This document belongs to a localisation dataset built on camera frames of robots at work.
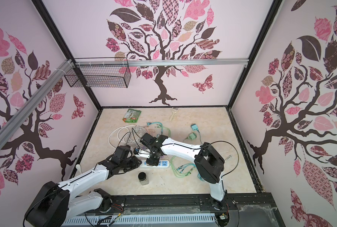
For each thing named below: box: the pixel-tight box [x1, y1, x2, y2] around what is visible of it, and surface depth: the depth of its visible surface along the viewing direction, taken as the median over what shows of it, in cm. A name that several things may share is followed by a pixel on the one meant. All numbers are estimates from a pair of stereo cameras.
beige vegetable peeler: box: [169, 106, 179, 122], surface depth 120 cm
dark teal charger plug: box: [190, 123, 200, 133], surface depth 107 cm
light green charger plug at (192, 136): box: [188, 132, 197, 140], surface depth 102 cm
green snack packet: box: [122, 108, 142, 123], surface depth 116 cm
